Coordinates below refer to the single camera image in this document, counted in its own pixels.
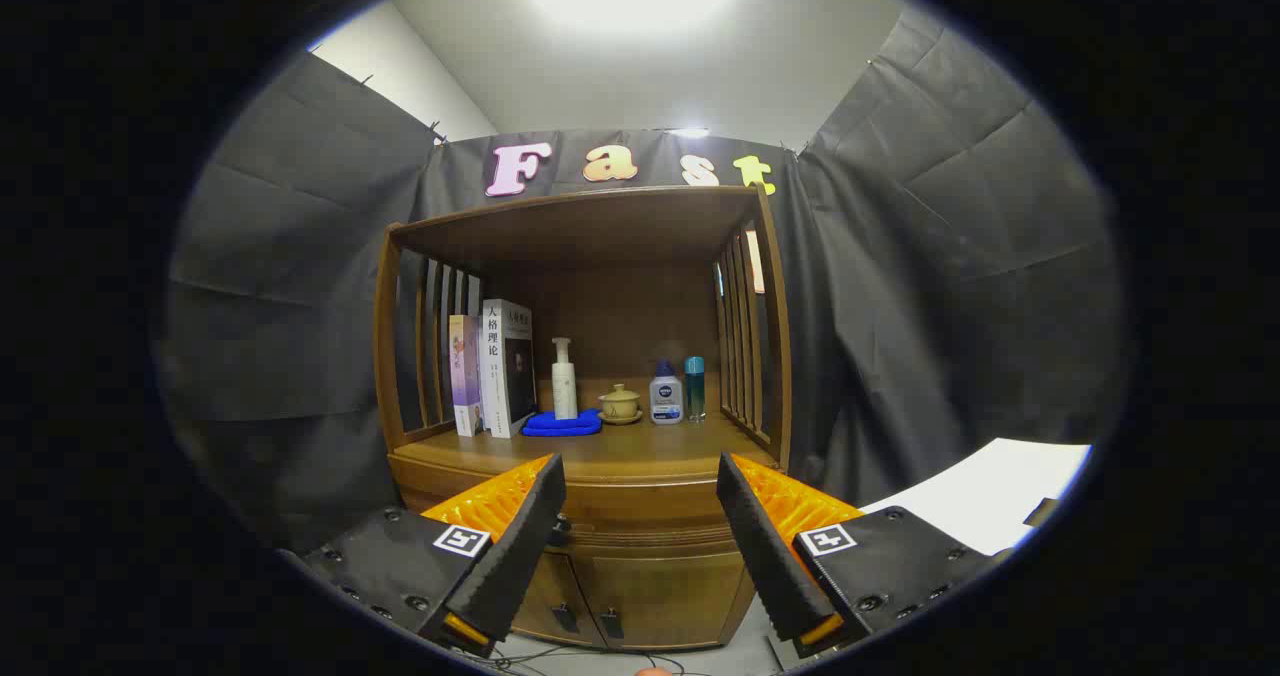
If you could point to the teal slim bottle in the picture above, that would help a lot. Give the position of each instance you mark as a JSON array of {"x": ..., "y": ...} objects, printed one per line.
[{"x": 695, "y": 391}]

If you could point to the wooden countertop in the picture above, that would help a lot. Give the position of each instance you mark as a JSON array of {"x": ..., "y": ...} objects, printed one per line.
[{"x": 640, "y": 446}]

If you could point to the brown wooden cabinet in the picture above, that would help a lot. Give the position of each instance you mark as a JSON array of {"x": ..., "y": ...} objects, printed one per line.
[{"x": 600, "y": 231}]

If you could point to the black backdrop cloth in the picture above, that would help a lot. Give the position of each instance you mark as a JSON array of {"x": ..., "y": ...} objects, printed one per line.
[{"x": 300, "y": 256}]

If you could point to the wooden cabinet door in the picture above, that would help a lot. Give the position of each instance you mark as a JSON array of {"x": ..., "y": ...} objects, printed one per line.
[
  {"x": 680, "y": 596},
  {"x": 550, "y": 586}
]

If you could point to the blue folded cloth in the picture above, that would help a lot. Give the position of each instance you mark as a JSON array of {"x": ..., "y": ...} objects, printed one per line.
[{"x": 560, "y": 424}]

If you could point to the white book with portrait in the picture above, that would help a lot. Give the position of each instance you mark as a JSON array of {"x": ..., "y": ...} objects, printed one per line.
[{"x": 497, "y": 376}]

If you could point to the white lotion bottle blue cap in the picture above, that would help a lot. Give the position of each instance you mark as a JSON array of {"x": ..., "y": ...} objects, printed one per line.
[{"x": 666, "y": 401}]

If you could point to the yellow lidded teacup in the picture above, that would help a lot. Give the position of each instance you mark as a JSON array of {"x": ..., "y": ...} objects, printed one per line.
[{"x": 620, "y": 404}]

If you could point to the brown wooden drawer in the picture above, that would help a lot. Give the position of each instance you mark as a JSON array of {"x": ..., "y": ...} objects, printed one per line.
[{"x": 640, "y": 511}]

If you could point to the purple book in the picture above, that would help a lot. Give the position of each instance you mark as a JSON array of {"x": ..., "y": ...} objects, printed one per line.
[{"x": 465, "y": 376}]

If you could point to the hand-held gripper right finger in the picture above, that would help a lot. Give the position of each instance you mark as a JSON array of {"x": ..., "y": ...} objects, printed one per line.
[{"x": 765, "y": 546}]

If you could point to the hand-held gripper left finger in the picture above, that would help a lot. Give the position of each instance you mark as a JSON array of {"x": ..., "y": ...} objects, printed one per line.
[{"x": 520, "y": 546}]

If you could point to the white pump bottle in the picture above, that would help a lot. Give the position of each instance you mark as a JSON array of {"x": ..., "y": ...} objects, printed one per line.
[{"x": 565, "y": 386}]

